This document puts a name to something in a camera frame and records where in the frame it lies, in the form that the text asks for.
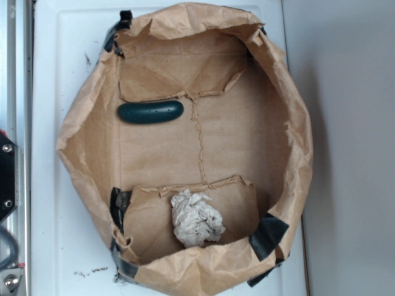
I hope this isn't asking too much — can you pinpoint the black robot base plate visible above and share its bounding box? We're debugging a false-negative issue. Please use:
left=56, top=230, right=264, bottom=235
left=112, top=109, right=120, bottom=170
left=0, top=132, right=16, bottom=223

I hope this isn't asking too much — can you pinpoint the brown paper bag tray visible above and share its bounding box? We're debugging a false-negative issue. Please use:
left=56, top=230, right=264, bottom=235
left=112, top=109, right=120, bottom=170
left=57, top=2, right=313, bottom=295

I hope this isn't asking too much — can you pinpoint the white tray surface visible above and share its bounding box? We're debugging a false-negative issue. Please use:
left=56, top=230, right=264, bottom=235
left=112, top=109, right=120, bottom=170
left=32, top=1, right=313, bottom=295

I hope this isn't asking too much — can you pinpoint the black tape top left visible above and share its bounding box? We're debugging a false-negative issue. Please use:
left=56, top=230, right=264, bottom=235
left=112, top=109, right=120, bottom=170
left=103, top=10, right=133, bottom=58

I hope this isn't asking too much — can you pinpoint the silver aluminium rail frame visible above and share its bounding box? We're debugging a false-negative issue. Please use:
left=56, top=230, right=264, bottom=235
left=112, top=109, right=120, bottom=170
left=1, top=1, right=34, bottom=295

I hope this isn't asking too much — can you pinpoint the black tape bottom right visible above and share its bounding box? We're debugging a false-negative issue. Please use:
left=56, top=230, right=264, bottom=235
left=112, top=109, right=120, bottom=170
left=249, top=213, right=289, bottom=261

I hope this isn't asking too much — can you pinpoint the black tape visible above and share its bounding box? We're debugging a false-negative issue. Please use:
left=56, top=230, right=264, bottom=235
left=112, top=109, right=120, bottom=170
left=109, top=187, right=132, bottom=235
left=249, top=213, right=289, bottom=261
left=103, top=10, right=133, bottom=58

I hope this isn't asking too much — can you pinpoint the dark green plastic pickle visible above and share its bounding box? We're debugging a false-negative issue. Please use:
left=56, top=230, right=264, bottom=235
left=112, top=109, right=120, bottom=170
left=117, top=101, right=184, bottom=125

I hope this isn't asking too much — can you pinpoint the black tape bottom left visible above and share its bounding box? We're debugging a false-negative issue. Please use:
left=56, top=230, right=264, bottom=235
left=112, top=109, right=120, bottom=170
left=109, top=187, right=132, bottom=235

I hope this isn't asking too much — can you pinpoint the white paper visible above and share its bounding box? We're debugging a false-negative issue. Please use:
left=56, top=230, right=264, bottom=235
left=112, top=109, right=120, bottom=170
left=170, top=189, right=226, bottom=248

